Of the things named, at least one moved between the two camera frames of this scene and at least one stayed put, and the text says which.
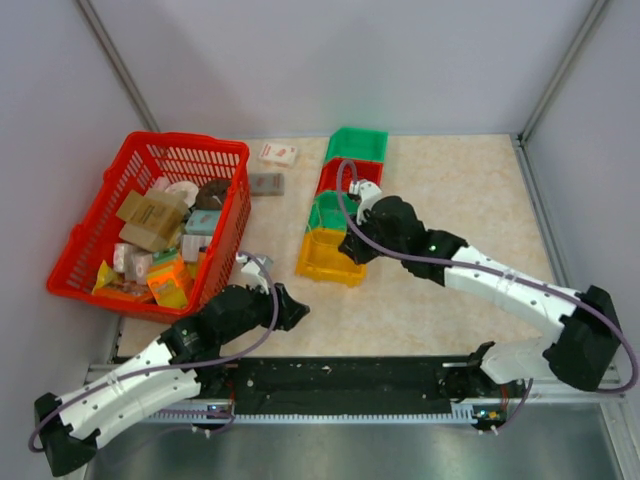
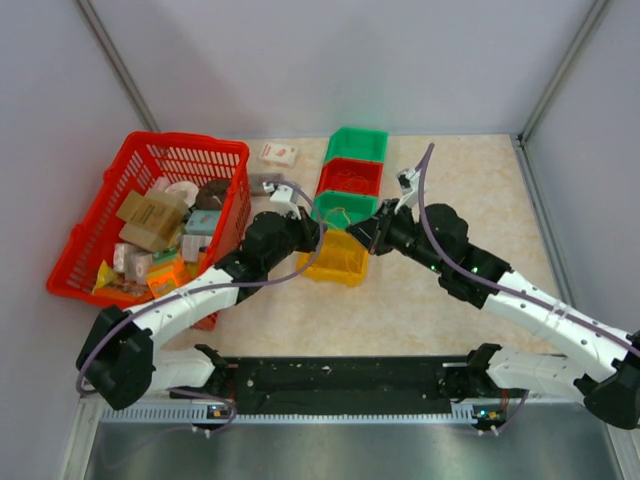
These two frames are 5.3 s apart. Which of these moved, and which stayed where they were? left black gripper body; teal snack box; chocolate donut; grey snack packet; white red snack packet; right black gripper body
Moved: right black gripper body; left black gripper body
Stayed: grey snack packet; teal snack box; chocolate donut; white red snack packet
